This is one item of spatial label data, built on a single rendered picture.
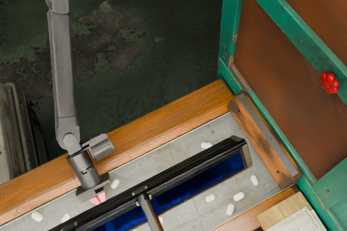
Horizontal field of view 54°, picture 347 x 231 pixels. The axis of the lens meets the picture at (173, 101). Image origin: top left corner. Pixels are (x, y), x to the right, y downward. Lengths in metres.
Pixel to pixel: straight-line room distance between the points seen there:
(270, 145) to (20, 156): 1.13
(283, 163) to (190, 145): 0.30
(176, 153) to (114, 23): 1.47
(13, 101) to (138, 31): 0.94
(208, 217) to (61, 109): 0.52
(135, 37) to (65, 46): 1.38
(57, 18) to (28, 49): 1.55
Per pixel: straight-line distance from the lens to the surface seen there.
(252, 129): 1.03
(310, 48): 0.69
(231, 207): 1.04
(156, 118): 1.12
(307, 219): 1.05
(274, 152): 0.99
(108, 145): 0.99
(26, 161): 1.70
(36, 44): 2.49
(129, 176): 1.10
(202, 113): 1.12
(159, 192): 0.70
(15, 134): 1.75
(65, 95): 0.95
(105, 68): 2.20
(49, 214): 1.15
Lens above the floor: 1.78
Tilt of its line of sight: 63 degrees down
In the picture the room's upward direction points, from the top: 9 degrees counter-clockwise
